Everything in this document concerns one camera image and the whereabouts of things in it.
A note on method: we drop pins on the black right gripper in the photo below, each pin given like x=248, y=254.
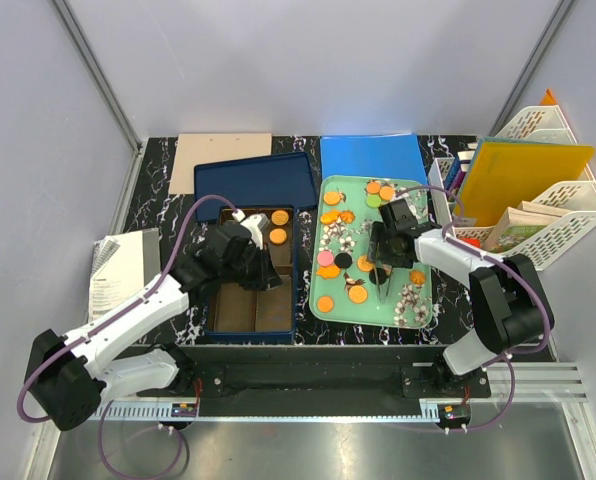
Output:
x=378, y=235

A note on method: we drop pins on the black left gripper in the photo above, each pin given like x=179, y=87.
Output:
x=268, y=277

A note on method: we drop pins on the round yellow sandwich cookie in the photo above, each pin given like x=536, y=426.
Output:
x=364, y=264
x=280, y=217
x=358, y=294

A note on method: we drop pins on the black sandwich cookie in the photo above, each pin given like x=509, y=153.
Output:
x=378, y=276
x=343, y=260

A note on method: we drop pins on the blue tin lid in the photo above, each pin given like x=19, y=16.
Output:
x=267, y=181

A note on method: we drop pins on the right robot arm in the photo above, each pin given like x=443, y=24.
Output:
x=508, y=303

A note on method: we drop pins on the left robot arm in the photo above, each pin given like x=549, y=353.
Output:
x=71, y=375

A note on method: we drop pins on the orange flower cookie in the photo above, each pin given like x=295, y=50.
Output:
x=347, y=217
x=417, y=277

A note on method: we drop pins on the green round cookie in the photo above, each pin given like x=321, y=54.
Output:
x=373, y=201

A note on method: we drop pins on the blue cookie tin box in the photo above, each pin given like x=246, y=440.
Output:
x=250, y=330

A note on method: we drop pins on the green floral serving tray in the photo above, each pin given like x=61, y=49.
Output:
x=396, y=303

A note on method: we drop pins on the yellow fish cookie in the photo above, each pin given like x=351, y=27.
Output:
x=328, y=272

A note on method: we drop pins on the orange fish cookie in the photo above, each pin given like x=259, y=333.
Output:
x=330, y=217

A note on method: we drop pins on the pink sandwich cookie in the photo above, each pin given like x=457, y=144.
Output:
x=325, y=258

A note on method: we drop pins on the red small object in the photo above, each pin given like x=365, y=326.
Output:
x=472, y=241

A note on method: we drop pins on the blue folder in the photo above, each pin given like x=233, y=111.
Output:
x=374, y=156

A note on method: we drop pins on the plain orange round cookie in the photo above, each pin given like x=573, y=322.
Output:
x=325, y=304

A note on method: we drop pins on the white manual booklet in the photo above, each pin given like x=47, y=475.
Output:
x=122, y=265

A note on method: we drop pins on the tan cardboard sheet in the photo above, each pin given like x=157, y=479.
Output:
x=199, y=149

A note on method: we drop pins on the green covered book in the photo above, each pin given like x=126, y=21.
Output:
x=519, y=224

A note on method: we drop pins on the yellow folder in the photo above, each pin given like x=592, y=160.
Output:
x=503, y=173

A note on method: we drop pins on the white desk file organizer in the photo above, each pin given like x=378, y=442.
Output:
x=543, y=124

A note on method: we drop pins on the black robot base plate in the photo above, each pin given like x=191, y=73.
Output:
x=317, y=382

